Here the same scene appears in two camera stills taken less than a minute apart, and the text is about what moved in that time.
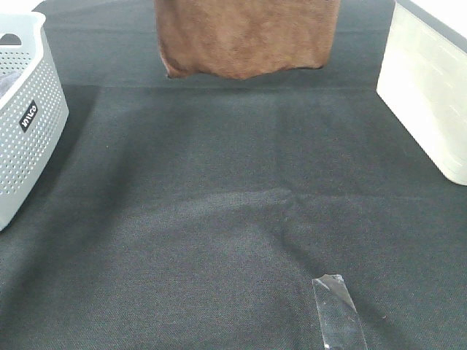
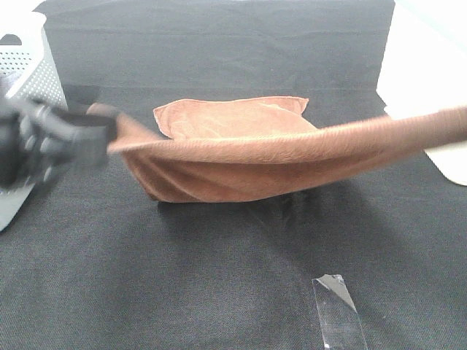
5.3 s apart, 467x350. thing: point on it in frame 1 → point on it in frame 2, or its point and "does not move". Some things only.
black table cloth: (194, 213) does not move
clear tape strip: (339, 322) does not move
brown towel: (244, 39) → (258, 148)
